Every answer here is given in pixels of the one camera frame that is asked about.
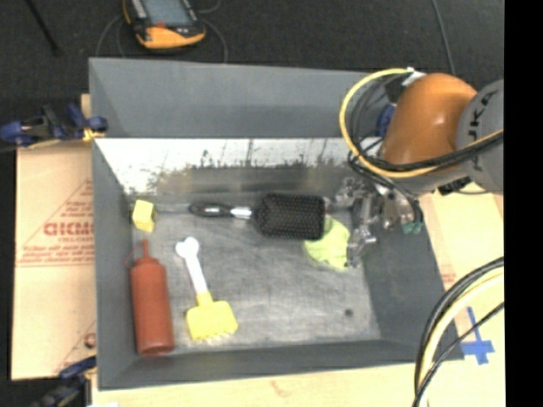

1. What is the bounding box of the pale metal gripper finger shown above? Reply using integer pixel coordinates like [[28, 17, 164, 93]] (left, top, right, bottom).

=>
[[345, 243, 367, 270], [350, 226, 378, 248]]

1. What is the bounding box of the brown cardboard board red print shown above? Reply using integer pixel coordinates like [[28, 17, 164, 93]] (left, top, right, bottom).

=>
[[10, 141, 99, 382]]

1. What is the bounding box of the yellow cube sponge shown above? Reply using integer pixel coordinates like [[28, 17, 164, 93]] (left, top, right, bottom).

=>
[[132, 198, 159, 234]]

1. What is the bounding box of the grey metal bin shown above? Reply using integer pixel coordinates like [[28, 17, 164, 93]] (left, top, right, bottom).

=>
[[87, 57, 464, 390]]

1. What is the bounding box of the black cylinder on white bracket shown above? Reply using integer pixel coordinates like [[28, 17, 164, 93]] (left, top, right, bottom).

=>
[[437, 177, 484, 197]]

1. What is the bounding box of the yellow and white toy rake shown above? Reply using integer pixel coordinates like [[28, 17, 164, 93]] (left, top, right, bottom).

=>
[[175, 236, 239, 342]]

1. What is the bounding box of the black hairbrush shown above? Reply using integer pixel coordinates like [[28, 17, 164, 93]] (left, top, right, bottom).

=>
[[188, 192, 327, 242]]

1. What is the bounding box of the red squeeze bottle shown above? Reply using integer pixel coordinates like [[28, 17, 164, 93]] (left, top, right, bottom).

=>
[[124, 239, 176, 357]]

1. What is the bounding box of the lime green cloth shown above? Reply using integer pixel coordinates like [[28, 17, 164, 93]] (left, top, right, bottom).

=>
[[301, 217, 354, 273]]

